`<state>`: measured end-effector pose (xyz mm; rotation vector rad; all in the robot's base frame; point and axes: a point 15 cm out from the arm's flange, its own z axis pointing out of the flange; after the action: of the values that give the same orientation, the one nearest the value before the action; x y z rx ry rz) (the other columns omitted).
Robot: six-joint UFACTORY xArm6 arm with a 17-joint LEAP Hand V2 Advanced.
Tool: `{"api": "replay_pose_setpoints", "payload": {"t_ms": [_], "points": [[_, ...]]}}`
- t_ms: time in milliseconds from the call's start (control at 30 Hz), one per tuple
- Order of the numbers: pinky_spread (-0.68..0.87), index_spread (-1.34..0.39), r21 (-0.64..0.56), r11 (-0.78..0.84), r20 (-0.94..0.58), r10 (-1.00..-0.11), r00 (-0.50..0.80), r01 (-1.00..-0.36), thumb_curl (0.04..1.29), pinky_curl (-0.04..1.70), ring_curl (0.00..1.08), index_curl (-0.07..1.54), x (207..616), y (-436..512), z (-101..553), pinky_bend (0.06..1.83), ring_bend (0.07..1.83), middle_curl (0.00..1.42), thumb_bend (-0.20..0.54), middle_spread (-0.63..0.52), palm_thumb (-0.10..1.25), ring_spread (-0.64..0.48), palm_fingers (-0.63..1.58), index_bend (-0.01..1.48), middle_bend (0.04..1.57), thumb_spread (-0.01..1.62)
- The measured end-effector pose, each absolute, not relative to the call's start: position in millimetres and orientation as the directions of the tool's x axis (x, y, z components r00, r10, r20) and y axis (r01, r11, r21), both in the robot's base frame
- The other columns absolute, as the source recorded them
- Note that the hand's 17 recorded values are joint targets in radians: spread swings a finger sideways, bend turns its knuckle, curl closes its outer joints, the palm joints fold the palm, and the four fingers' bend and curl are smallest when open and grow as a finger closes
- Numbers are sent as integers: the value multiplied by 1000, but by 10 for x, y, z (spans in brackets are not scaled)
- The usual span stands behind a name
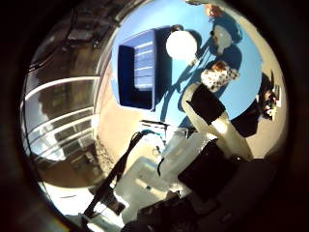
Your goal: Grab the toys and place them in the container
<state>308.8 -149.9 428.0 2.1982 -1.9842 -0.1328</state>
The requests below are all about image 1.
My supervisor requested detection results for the thin black cable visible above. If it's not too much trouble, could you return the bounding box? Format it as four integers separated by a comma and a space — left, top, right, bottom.
29, 8, 78, 71

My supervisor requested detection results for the white brown-spotted plush toy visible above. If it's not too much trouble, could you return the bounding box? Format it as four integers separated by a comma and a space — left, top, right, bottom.
201, 61, 240, 94

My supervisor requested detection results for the low hedge planter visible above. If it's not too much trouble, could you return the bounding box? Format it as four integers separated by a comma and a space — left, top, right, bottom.
94, 133, 114, 175

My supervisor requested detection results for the white ball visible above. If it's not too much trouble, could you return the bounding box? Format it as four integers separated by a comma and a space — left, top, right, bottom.
165, 30, 198, 63

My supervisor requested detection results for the thick black cable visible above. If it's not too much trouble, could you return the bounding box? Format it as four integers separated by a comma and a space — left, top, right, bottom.
83, 130, 153, 220

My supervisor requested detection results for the orange brown toy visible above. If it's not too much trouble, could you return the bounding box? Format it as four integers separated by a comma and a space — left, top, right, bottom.
204, 3, 224, 19

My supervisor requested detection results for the blue table mat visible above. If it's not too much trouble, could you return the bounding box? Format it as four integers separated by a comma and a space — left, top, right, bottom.
110, 0, 264, 129

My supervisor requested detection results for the blue plastic container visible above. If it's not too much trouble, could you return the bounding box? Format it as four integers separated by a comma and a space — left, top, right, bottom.
116, 26, 172, 111

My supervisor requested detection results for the black device with cables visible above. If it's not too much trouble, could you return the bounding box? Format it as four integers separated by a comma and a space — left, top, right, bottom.
257, 72, 283, 122

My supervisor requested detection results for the white metal balcony railing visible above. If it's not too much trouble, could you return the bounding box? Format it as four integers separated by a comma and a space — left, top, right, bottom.
20, 73, 102, 162

